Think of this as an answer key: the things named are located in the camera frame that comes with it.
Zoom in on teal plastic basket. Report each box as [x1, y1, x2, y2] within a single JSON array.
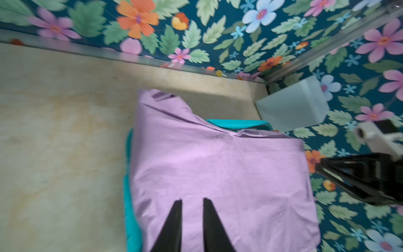
[[123, 119, 272, 252]]

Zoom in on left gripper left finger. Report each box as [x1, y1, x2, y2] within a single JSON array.
[[151, 199, 183, 252]]

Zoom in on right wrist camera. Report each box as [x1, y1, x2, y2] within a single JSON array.
[[353, 119, 403, 161]]

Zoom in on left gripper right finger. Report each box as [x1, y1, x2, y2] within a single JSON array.
[[203, 198, 236, 252]]

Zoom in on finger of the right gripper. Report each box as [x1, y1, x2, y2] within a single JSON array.
[[315, 153, 403, 206]]

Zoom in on purple pants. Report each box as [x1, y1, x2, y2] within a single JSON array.
[[130, 89, 321, 252]]

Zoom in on light grey cube box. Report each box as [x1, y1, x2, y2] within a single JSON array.
[[255, 76, 330, 132]]

